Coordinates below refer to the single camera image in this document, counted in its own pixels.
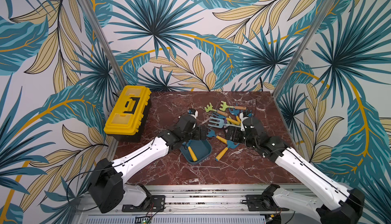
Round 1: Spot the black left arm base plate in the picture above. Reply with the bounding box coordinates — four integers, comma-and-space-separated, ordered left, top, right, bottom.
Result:
122, 195, 166, 213

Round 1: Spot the green rake wooden handle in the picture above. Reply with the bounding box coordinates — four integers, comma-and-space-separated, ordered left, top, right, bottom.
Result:
204, 103, 229, 118
219, 101, 247, 111

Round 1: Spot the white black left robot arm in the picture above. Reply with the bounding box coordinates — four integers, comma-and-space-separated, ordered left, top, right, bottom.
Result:
88, 108, 206, 213

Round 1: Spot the light blue fork white handle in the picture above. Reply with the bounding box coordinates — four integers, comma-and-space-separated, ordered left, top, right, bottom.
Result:
208, 117, 230, 129

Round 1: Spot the green rake wooden handle near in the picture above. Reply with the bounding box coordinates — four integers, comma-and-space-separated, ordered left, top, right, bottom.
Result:
204, 103, 229, 118

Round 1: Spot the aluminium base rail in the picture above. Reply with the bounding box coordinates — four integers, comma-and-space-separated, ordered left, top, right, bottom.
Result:
70, 183, 337, 224

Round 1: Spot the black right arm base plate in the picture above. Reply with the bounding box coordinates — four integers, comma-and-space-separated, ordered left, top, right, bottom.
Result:
241, 194, 290, 213

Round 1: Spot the aluminium frame post left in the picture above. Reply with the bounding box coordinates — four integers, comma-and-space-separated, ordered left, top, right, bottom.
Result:
78, 0, 127, 89

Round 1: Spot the green rake wooden handle far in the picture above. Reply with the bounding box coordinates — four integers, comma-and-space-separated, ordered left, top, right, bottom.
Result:
219, 101, 247, 111

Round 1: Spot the blue rake yellow handle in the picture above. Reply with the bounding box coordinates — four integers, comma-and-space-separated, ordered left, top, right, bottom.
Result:
212, 112, 241, 127
207, 128, 228, 144

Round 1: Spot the yellow black toolbox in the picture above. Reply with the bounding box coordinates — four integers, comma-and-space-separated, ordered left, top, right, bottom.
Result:
104, 85, 151, 142

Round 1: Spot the aluminium frame post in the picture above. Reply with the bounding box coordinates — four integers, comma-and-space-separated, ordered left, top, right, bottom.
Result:
272, 0, 335, 99
78, 0, 127, 89

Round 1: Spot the teal rake yellow handle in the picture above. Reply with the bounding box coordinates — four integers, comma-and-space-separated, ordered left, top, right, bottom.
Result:
215, 140, 239, 161

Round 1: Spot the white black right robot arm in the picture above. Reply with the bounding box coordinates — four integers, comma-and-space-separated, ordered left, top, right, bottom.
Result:
226, 117, 365, 224

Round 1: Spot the teal plastic storage box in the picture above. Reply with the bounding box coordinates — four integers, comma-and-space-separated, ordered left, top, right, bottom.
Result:
180, 139, 212, 166

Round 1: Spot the aluminium frame post right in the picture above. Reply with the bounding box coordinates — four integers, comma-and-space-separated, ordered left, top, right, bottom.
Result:
272, 0, 335, 99

